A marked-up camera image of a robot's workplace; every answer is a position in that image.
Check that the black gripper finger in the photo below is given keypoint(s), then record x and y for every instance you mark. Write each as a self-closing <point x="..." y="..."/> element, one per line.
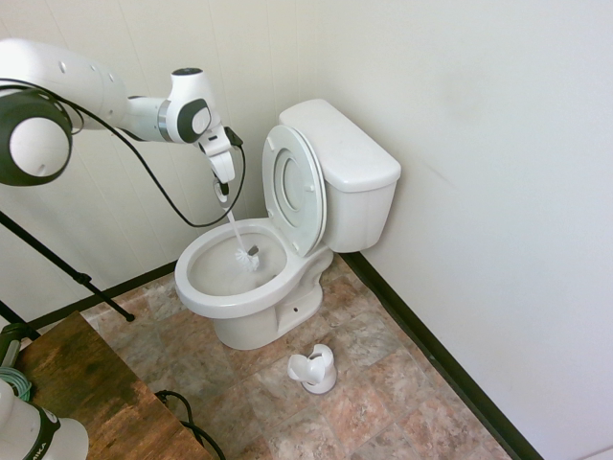
<point x="216" y="184"/>
<point x="227" y="191"/>

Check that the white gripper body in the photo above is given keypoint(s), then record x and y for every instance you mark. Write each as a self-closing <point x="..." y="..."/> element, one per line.
<point x="221" y="158"/>

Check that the white toilet brush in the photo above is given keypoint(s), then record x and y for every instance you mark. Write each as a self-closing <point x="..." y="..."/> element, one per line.
<point x="246" y="259"/>

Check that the white toilet seat cover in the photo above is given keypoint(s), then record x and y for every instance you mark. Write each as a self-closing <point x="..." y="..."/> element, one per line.
<point x="294" y="184"/>

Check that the white toilet bowl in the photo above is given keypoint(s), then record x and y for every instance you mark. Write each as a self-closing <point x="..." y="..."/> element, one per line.
<point x="249" y="316"/>

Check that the white toilet tank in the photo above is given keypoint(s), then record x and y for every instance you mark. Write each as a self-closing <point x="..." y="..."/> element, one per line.
<point x="356" y="215"/>

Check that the black baseboard strip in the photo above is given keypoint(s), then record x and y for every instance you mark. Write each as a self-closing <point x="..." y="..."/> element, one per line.
<point x="143" y="278"/>
<point x="431" y="335"/>

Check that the white tank lid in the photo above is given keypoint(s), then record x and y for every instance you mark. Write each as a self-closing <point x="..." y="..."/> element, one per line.
<point x="340" y="144"/>

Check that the white brush holder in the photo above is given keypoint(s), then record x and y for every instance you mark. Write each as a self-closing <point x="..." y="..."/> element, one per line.
<point x="321" y="381"/>

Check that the dark wooden table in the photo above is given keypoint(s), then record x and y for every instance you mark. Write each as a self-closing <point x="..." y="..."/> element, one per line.
<point x="96" y="383"/>

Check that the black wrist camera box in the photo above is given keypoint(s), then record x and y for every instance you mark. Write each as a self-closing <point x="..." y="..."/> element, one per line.
<point x="233" y="136"/>

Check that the black camera tripod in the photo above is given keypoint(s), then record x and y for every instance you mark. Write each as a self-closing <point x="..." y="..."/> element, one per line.
<point x="57" y="261"/>

